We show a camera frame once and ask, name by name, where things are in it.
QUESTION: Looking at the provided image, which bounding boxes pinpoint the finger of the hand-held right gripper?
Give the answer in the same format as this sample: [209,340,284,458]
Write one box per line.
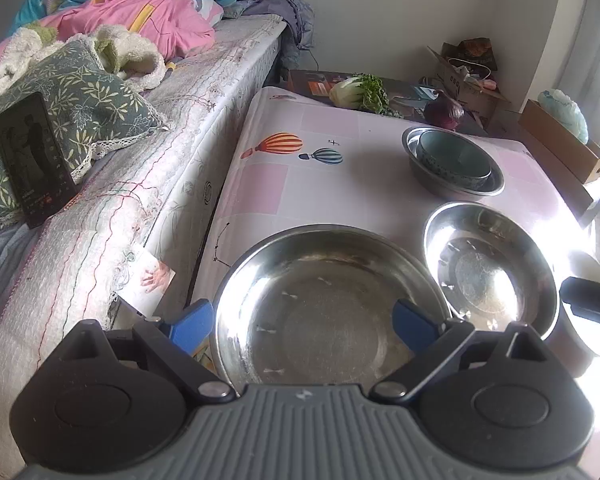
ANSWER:
[560,276,600,332]

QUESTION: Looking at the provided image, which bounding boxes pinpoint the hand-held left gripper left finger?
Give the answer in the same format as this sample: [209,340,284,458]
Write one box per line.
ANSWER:
[50,299,237,405]

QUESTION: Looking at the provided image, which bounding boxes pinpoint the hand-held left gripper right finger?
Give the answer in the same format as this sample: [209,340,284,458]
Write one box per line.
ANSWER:
[370,299,556,405]

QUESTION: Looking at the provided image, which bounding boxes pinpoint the white ceramic plate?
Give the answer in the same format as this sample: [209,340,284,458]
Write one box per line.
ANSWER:
[544,249,600,378]

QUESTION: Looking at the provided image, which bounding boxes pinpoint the large steel basin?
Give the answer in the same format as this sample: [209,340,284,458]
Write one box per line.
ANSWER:
[212,224,454,397]

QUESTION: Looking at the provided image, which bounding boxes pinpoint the large deep steel plate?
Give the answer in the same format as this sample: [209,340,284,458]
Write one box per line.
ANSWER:
[423,201,562,341]

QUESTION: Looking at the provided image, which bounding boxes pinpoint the medium steel bowl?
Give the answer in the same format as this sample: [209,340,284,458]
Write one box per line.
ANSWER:
[401,126,505,200]

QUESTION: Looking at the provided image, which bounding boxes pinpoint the teal ceramic bowl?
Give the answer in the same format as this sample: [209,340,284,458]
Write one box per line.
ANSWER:
[416,130,493,192]

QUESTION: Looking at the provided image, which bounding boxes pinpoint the small steel bowl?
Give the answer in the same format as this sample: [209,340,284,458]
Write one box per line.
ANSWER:
[407,128,501,195]

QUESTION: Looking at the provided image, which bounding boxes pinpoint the photo card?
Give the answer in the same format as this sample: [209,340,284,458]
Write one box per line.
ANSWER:
[114,246,177,317]

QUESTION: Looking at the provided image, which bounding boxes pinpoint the large brown carton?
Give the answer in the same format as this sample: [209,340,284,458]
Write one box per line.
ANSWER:
[500,112,600,226]

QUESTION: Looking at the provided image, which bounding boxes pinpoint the pink printed tablecloth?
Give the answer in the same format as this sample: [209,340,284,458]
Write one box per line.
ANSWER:
[187,86,600,480]

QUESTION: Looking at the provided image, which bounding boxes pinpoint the long cardboard box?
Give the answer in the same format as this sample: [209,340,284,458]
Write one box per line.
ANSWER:
[518,99,600,184]

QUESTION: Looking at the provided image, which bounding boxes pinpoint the white quilted mattress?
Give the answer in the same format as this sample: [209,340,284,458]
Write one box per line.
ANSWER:
[0,12,288,480]

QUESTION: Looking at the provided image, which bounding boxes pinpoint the green white plastic bag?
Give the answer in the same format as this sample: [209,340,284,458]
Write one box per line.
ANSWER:
[537,89,590,145]

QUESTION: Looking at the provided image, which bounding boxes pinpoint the purple onion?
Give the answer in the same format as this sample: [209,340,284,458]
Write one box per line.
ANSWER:
[423,90,466,133]

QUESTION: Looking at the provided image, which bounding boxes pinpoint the black smartphone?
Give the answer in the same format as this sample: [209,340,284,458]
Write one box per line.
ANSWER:
[0,91,79,229]

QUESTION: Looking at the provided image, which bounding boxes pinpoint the green leafy cabbage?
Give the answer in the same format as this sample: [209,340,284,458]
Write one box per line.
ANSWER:
[328,74,403,118]

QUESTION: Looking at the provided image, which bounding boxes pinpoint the open cardboard box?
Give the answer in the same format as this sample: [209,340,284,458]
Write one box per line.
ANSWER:
[426,42,512,121]

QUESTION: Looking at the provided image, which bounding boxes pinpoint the green floral pillow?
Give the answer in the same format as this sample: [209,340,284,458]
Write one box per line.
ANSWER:
[0,40,170,235]

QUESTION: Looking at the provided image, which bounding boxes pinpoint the dark low side table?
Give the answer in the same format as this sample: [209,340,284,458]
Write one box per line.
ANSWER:
[287,69,488,137]

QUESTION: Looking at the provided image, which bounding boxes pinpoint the pale curtain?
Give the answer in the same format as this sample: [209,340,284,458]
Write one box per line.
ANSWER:
[545,0,600,161]

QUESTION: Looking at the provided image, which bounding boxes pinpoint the fluffy white blanket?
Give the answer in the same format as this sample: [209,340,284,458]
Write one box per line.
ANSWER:
[0,25,167,92]

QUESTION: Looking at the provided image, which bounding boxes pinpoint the brown snack bag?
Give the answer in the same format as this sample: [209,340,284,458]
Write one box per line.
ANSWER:
[455,38,496,68]

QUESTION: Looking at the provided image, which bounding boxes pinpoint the pink quilt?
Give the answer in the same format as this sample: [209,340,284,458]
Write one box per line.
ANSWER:
[0,0,216,68]

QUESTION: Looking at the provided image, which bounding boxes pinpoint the grey purple clothes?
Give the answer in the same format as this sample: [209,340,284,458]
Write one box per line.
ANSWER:
[225,0,315,68]

